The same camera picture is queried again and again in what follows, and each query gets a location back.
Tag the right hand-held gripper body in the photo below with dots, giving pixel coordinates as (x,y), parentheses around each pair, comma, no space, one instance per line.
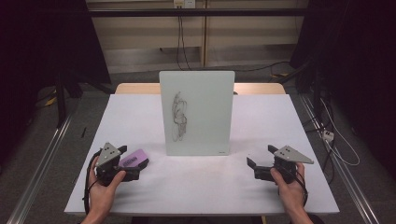
(285,165)

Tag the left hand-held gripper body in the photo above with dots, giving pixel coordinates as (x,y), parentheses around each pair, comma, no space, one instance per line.
(107,154)

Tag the purple whiteboard eraser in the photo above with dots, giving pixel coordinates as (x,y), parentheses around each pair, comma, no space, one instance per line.
(134,158)

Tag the glass whiteboard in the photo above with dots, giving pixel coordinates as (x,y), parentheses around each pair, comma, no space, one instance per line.
(199,102)

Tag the person's right hand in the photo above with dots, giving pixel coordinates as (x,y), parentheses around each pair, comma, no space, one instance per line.
(289,193)

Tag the person's left hand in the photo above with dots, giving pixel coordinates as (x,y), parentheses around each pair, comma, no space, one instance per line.
(102,193)

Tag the white table cover sheet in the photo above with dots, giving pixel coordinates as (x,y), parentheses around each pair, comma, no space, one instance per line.
(130,124)

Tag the black pen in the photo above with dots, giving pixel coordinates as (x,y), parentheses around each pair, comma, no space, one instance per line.
(83,132)

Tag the white power strip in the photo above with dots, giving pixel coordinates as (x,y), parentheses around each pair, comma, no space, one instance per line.
(328,135)

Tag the wooden table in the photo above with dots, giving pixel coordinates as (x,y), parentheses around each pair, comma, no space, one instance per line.
(137,88)

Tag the black metal stand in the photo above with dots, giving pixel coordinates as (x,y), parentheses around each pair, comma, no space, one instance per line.
(60,99)

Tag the black curtain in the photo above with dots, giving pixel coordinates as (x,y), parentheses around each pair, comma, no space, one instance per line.
(40,49)
(358,62)

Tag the wooden vertical strip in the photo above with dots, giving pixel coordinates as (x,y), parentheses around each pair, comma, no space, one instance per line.
(204,34)

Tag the black horizontal bar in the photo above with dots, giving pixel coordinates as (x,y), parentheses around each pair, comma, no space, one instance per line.
(218,12)

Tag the aluminium floor rail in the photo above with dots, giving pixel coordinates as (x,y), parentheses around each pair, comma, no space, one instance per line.
(40,172)
(345,174)

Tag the white wall socket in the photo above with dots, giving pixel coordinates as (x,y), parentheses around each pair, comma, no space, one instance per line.
(184,3)

